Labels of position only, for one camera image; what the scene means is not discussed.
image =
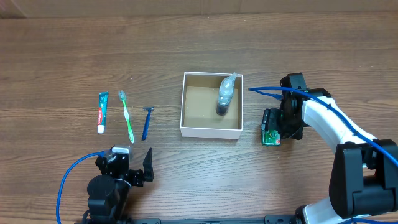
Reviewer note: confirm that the clear bottle with dark liquid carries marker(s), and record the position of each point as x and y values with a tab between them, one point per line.
225	94

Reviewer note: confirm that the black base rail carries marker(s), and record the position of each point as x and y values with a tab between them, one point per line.
186	221

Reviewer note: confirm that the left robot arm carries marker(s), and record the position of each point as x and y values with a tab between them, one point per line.
108	192

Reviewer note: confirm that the green white toothbrush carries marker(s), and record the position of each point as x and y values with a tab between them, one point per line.
122	97

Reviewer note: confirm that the Colgate toothpaste tube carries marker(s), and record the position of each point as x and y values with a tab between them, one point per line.
103	102

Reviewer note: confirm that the white cardboard box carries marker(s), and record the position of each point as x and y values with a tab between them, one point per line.
198	117

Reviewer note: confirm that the blue disposable razor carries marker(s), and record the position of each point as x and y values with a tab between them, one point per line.
149	110

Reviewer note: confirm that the green Dettol soap bar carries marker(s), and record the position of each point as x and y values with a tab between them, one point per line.
270	138

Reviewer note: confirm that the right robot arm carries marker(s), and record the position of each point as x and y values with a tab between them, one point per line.
363	180

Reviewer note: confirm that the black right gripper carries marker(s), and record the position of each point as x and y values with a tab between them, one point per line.
268	125

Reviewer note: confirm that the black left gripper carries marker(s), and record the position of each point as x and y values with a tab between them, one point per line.
137	175

